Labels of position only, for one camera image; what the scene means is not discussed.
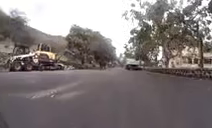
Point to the dark car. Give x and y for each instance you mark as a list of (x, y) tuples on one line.
[(133, 66)]

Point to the large roadside tree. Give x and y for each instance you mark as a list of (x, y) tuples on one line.
[(167, 33)]

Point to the low stone wall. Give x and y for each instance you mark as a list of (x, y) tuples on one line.
[(184, 72)]

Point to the clump of dark trees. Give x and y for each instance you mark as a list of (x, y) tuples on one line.
[(89, 46)]

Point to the pale building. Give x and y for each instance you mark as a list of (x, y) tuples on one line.
[(194, 58)]

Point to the wooded hillside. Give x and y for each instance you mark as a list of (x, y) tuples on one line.
[(14, 36)]

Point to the yellow and white loader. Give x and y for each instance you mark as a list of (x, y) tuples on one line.
[(34, 60)]

